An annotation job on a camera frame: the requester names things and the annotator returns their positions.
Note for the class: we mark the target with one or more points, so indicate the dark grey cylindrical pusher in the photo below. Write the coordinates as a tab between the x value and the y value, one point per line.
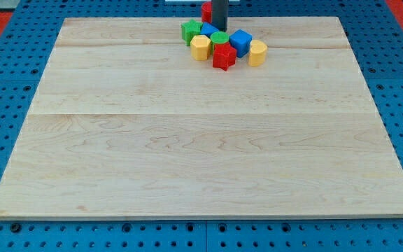
219	14

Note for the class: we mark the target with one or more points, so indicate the yellow heart block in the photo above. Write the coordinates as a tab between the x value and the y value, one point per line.
257	53

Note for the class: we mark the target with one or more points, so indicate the yellow hexagon block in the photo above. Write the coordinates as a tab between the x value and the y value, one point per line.
200	47

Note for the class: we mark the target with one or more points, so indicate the red cylinder block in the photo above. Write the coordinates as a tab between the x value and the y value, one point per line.
206	12

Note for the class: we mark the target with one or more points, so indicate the blue triangle block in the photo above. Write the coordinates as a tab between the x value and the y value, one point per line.
208	29

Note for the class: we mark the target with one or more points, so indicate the green cylinder block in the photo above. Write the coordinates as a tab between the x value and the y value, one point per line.
218	38

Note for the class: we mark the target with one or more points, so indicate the green star block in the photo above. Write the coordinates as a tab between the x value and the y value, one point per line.
190	29

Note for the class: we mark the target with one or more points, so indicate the blue cube block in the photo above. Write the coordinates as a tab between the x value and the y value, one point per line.
240	40

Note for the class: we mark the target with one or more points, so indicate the red star block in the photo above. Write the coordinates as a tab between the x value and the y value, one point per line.
224	56

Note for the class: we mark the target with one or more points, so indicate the light wooden board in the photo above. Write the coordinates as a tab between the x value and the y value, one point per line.
126	126

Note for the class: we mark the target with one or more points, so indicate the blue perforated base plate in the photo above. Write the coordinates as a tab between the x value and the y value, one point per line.
377	41

